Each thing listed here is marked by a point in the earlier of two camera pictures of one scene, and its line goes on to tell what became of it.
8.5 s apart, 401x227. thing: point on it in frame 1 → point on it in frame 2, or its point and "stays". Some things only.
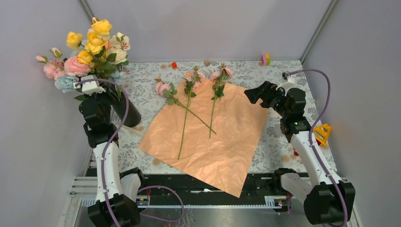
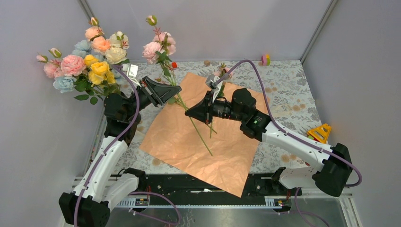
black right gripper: (265, 91) → (202, 111)
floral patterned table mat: (152, 84) stays
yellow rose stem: (99, 33) → (99, 71)
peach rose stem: (101, 28) → (95, 33)
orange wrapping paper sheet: (212, 134) stays
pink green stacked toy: (265, 59) stays
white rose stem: (120, 45) stays
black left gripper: (113, 100) → (165, 92)
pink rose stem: (197, 79) → (159, 51)
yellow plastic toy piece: (322, 133) stays
